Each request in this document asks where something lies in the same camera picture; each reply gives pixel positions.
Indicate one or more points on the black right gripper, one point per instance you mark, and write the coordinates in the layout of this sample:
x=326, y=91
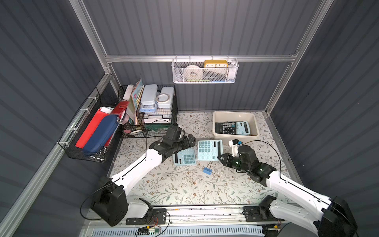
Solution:
x=225, y=158

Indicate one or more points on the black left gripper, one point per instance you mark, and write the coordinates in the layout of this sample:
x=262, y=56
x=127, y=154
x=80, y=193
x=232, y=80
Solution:
x=183, y=142

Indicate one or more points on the teal calculator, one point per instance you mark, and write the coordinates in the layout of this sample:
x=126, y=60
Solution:
x=209, y=150
x=185, y=158

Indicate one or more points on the teal calculator face down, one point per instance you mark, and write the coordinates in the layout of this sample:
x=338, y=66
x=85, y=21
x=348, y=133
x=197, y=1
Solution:
x=242, y=128

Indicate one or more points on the black calculator back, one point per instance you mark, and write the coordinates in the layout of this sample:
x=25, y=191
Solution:
x=228, y=127

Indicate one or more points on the beige plastic storage box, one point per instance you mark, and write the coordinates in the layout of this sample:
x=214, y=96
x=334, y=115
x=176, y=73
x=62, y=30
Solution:
x=224, y=116

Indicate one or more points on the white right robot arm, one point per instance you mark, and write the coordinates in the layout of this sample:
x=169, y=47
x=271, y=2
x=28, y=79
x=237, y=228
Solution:
x=320, y=214

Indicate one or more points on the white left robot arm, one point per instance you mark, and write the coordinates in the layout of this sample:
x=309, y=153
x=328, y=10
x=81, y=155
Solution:
x=110, y=201

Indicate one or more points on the blue binder clip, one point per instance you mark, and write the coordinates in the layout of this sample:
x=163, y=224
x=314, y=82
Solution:
x=207, y=170

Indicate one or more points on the floral table mat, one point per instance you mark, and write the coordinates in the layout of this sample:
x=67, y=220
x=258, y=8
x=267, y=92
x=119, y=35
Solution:
x=168, y=184

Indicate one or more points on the white pencil case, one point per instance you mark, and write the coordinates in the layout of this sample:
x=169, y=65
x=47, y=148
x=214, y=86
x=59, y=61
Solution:
x=149, y=95

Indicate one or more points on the white tape roll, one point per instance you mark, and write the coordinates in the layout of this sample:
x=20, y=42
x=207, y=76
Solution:
x=193, y=73

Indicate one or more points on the colourful books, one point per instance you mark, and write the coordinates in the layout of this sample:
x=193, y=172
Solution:
x=134, y=101

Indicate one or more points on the yellow clock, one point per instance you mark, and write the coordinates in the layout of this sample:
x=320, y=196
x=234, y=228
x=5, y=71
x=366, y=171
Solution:
x=216, y=64

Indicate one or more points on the blue pencil pouch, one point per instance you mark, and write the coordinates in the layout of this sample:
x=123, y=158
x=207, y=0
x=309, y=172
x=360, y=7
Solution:
x=101, y=135

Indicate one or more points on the red folder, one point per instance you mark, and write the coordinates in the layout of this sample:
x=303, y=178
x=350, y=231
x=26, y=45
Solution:
x=119, y=110

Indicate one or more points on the small circuit board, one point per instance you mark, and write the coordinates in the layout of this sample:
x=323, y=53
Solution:
x=148, y=230

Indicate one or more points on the black wire desk organizer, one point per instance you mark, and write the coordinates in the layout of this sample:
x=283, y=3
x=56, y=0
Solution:
x=152, y=121

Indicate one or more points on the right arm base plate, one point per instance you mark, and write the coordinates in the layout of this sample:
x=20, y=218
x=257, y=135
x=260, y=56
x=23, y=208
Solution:
x=255, y=214

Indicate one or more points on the white wire wall basket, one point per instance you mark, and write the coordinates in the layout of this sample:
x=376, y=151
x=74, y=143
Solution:
x=210, y=75

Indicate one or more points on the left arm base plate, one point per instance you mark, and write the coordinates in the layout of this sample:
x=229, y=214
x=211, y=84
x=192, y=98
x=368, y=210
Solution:
x=155, y=216

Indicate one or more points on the black wire side basket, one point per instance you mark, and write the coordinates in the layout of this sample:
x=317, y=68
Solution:
x=76, y=138

